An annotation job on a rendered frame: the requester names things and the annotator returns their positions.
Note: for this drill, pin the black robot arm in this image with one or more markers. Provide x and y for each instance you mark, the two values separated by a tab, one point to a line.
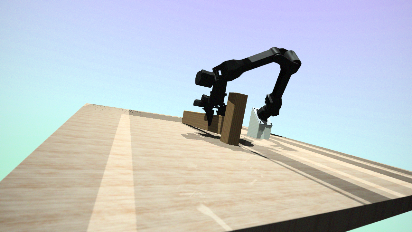
232	69

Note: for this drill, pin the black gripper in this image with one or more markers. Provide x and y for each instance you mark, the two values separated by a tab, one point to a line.
217	98

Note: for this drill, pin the dark brown wooden rail with steel hooks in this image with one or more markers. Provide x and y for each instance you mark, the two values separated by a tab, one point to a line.
199	120

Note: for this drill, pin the brown wooden post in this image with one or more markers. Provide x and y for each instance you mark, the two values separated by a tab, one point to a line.
233	119

